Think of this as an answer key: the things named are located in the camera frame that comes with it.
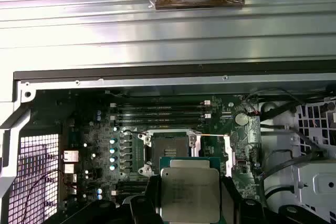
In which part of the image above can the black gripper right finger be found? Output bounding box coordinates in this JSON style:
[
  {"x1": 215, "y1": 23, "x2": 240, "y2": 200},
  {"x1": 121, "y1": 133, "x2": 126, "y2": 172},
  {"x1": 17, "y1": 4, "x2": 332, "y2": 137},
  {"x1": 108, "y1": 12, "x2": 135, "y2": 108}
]
[{"x1": 220, "y1": 176, "x2": 329, "y2": 224}]

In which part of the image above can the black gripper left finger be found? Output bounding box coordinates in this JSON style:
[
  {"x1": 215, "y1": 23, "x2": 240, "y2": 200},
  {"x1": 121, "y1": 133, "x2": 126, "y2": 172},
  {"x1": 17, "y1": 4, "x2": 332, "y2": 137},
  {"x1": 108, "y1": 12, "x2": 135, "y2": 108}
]
[{"x1": 65, "y1": 175, "x2": 161, "y2": 224}]

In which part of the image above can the CPU with silver top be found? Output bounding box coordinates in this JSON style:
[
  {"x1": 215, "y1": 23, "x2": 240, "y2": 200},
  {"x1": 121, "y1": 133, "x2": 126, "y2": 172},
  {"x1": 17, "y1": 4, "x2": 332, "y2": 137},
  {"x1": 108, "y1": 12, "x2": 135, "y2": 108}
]
[{"x1": 159, "y1": 156, "x2": 222, "y2": 224}]

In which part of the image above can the metal socket cover frame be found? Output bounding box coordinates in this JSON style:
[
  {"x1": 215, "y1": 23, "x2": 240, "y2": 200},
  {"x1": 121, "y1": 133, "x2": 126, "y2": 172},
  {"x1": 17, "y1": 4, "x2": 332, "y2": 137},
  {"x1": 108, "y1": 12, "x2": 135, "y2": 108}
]
[{"x1": 189, "y1": 132, "x2": 236, "y2": 178}]

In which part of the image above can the RAM slot with white clips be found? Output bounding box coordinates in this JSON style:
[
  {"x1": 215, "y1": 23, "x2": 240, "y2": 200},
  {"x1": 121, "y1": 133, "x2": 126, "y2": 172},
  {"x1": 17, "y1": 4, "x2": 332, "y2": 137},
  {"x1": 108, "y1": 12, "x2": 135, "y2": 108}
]
[
  {"x1": 110, "y1": 113, "x2": 211, "y2": 124},
  {"x1": 111, "y1": 187, "x2": 148, "y2": 196},
  {"x1": 110, "y1": 100, "x2": 211, "y2": 111}
]

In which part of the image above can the RAM slot with black clips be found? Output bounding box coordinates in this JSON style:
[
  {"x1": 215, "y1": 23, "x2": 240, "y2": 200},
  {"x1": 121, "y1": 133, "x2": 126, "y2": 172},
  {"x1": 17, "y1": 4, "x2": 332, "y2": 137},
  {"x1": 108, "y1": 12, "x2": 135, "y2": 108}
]
[
  {"x1": 117, "y1": 123, "x2": 207, "y2": 130},
  {"x1": 117, "y1": 110, "x2": 207, "y2": 118},
  {"x1": 117, "y1": 181, "x2": 150, "y2": 187}
]

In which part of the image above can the CPU socket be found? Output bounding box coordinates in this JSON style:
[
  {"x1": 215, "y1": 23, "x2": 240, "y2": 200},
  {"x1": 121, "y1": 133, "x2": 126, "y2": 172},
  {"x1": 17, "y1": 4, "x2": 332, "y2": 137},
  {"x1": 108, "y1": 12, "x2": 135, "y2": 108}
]
[{"x1": 132, "y1": 129, "x2": 203, "y2": 178}]

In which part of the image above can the silver drive cage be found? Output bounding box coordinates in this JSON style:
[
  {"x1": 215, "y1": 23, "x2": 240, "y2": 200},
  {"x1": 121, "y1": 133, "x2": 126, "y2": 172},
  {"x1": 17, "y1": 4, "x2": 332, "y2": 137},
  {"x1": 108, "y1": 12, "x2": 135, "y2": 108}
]
[{"x1": 259, "y1": 98, "x2": 336, "y2": 224}]

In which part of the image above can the green motherboard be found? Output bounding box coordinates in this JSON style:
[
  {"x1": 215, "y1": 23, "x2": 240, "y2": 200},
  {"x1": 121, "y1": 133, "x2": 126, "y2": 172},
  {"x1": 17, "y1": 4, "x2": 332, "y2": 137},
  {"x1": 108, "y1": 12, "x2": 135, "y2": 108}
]
[{"x1": 61, "y1": 94, "x2": 261, "y2": 224}]

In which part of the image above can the round silver coin battery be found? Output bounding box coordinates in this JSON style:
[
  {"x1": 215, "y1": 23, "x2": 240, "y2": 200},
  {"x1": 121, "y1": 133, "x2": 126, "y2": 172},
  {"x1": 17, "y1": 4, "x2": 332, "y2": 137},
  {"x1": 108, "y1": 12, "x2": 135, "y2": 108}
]
[{"x1": 235, "y1": 113, "x2": 249, "y2": 127}]

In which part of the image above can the open PC case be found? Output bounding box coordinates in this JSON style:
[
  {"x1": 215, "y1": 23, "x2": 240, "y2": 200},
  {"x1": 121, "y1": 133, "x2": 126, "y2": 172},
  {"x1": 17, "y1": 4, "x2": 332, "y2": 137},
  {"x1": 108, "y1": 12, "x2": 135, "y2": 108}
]
[{"x1": 0, "y1": 63, "x2": 336, "y2": 224}]

